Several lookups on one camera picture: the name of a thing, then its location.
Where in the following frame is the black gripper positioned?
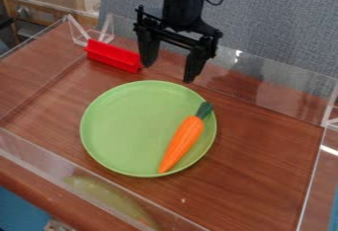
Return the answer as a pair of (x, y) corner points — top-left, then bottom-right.
(134, 5), (223, 83)

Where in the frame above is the orange toy carrot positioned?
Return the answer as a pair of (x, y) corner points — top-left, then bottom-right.
(159, 102), (213, 174)

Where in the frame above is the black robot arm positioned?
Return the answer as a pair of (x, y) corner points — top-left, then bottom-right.
(134, 0), (223, 83)

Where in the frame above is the green round plate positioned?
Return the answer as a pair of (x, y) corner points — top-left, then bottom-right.
(79, 80), (217, 178)

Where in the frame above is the red plastic block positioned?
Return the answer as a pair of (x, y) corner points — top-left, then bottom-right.
(84, 39), (143, 73)

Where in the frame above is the clear acrylic triangular bracket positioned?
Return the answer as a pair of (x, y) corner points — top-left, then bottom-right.
(64, 14), (115, 47)

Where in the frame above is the clear acrylic enclosure wall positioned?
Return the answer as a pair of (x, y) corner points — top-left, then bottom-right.
(0, 21), (338, 231)

